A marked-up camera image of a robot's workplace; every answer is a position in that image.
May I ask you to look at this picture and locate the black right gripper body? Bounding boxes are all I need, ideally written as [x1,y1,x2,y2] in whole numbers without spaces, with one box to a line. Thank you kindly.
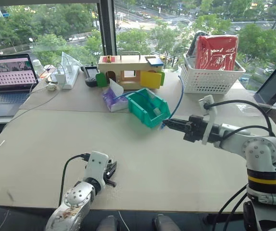
[183,115,211,143]

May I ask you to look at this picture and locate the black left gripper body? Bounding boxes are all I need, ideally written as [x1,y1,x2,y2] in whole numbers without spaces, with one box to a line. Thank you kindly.
[102,166,117,188]

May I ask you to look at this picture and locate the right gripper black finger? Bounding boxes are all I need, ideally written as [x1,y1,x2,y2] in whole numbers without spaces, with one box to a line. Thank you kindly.
[166,118,189,126]
[163,121,189,133]

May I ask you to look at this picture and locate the blue network cable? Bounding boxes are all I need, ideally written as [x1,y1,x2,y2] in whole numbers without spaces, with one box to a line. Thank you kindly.
[113,74,186,131]

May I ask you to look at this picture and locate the green plastic bin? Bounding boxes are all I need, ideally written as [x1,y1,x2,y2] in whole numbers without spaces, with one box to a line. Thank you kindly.
[125,88,171,128]

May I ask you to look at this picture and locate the white perforated plastic basket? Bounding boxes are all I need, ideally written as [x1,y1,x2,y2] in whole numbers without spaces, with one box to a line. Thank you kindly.
[178,53,247,97]

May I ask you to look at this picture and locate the purple tissue pack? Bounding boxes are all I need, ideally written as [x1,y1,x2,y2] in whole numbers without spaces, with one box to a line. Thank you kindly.
[101,78,129,113]

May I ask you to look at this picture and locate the wooden lock box toy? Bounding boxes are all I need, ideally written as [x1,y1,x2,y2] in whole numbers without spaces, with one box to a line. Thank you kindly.
[95,51,166,91]

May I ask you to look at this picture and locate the black flat item in basket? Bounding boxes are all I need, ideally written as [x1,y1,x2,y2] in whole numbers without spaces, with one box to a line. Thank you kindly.
[187,32,203,58]

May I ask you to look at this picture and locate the red wrapped package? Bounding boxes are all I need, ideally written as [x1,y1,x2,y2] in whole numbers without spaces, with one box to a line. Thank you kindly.
[195,35,239,71]

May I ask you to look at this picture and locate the black handheld controller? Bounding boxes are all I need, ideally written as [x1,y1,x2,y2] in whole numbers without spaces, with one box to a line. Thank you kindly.
[83,62,98,88]

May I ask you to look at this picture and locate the white power strip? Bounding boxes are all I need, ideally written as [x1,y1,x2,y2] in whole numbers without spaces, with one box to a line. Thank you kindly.
[53,64,80,90]

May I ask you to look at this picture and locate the clear plastic triangular sheet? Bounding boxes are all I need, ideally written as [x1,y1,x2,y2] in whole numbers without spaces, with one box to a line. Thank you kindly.
[61,51,82,69]

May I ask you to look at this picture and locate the clear plastic cup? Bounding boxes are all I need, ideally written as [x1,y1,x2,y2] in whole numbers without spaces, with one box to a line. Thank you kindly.
[32,59,45,75]

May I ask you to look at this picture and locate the open laptop computer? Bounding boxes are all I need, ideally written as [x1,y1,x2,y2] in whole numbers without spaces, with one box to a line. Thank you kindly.
[0,53,40,119]

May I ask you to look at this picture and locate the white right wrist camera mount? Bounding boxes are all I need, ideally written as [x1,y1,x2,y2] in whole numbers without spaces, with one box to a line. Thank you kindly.
[198,94,218,145]

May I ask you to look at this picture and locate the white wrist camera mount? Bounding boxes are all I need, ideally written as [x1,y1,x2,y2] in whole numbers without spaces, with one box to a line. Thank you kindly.
[83,151,110,191]
[198,94,218,145]

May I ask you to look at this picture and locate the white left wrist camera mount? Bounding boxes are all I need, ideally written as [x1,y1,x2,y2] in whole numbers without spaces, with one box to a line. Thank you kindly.
[83,151,110,191]

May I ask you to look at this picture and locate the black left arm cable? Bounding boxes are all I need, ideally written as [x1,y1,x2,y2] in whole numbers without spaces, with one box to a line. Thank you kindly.
[58,153,91,207]

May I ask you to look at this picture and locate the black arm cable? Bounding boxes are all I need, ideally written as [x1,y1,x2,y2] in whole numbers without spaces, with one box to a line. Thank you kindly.
[58,153,91,207]
[204,99,276,138]

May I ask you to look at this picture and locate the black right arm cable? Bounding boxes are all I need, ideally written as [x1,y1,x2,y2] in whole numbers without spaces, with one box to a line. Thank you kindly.
[204,99,276,138]

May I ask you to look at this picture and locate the black robot body cables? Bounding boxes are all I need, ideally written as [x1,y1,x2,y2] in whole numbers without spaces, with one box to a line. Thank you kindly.
[211,184,249,231]

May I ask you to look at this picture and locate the white charging cable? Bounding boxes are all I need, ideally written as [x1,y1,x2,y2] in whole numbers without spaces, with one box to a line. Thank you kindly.
[7,62,67,118]

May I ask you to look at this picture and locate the black window frame post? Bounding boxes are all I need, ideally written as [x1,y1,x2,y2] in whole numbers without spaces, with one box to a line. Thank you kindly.
[96,0,118,56]

